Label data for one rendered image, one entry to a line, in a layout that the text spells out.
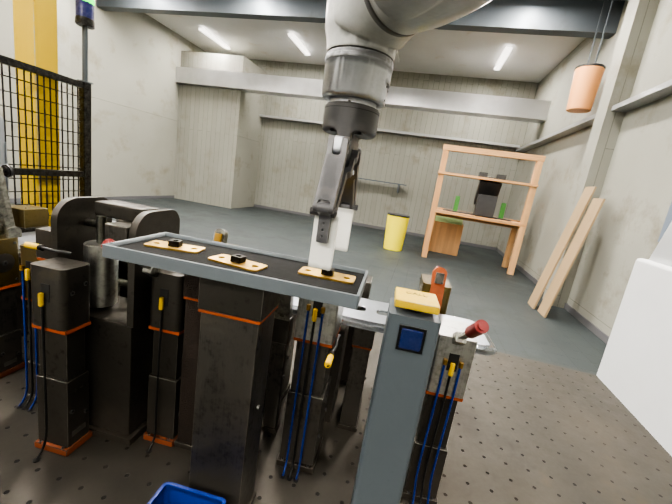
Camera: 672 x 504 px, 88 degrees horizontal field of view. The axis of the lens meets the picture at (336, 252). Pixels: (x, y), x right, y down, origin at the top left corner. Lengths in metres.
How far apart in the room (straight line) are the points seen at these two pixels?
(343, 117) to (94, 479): 0.77
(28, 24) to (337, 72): 1.64
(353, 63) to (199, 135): 10.44
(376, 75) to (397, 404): 0.44
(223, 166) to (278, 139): 1.96
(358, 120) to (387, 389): 0.37
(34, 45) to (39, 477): 1.55
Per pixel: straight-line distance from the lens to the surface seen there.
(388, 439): 0.57
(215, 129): 10.61
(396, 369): 0.51
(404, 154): 10.29
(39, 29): 1.99
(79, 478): 0.90
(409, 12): 0.40
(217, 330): 0.56
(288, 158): 11.05
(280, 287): 0.46
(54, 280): 0.78
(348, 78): 0.47
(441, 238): 8.09
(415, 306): 0.48
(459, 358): 0.69
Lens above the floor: 1.31
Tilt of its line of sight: 12 degrees down
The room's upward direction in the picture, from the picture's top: 9 degrees clockwise
